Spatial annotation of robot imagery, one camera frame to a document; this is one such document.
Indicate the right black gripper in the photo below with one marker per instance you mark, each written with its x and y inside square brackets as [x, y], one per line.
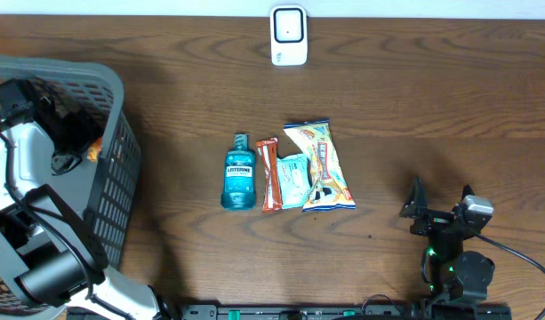
[433, 220]

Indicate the light blue wipes pack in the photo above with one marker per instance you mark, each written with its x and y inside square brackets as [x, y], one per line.
[293, 178]

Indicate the grey plastic shopping basket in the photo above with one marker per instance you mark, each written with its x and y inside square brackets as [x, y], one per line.
[112, 186]

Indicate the white barcode scanner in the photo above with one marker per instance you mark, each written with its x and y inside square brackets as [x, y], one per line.
[289, 44]

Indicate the orange small box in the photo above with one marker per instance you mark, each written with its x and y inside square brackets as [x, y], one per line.
[94, 151]

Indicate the yellow snack bag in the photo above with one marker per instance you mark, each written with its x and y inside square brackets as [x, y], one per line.
[329, 190]

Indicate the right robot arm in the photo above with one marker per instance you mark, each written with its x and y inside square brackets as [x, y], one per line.
[458, 279]

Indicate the teal Listerine mouthwash bottle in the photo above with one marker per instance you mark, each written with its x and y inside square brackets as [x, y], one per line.
[238, 192]

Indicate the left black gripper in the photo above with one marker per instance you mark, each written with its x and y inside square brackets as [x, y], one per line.
[84, 128]

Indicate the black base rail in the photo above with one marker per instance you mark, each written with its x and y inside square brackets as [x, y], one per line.
[376, 310]

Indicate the red snack bar wrapper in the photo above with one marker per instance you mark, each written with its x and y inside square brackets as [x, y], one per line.
[267, 149]

